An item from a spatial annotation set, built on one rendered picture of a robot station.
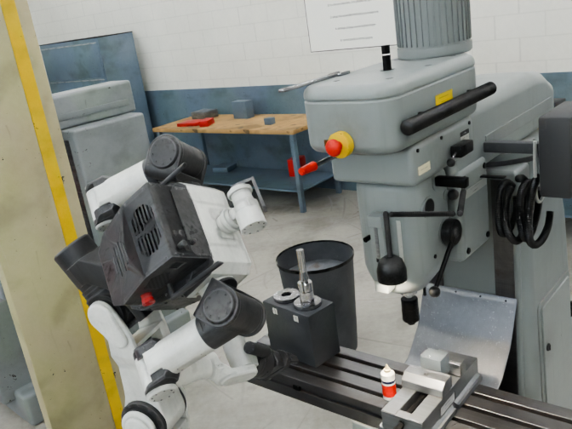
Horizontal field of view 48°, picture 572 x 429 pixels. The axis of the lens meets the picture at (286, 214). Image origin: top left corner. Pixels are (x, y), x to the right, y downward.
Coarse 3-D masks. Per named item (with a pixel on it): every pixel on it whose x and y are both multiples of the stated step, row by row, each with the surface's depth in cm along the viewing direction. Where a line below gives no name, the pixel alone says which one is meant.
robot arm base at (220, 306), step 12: (216, 288) 145; (228, 288) 144; (204, 300) 145; (216, 300) 144; (228, 300) 142; (240, 300) 143; (204, 312) 144; (216, 312) 143; (228, 312) 141; (264, 312) 153; (216, 324) 142; (228, 324) 142; (264, 324) 153
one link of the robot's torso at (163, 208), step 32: (160, 192) 148; (192, 192) 157; (128, 224) 149; (160, 224) 142; (192, 224) 150; (224, 224) 155; (128, 256) 150; (160, 256) 141; (192, 256) 144; (224, 256) 152; (128, 288) 151; (160, 288) 152; (192, 288) 151
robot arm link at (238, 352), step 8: (240, 336) 177; (224, 344) 176; (232, 344) 174; (240, 344) 175; (248, 344) 172; (256, 344) 173; (232, 352) 173; (240, 352) 173; (248, 352) 171; (256, 352) 173; (264, 352) 176; (232, 360) 173; (240, 360) 172; (248, 360) 172; (256, 360) 176; (264, 360) 179; (264, 368) 179; (256, 376) 180
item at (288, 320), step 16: (288, 288) 223; (272, 304) 213; (288, 304) 211; (320, 304) 206; (272, 320) 216; (288, 320) 209; (304, 320) 203; (320, 320) 205; (272, 336) 219; (288, 336) 212; (304, 336) 206; (320, 336) 206; (336, 336) 211; (304, 352) 208; (320, 352) 207; (336, 352) 212
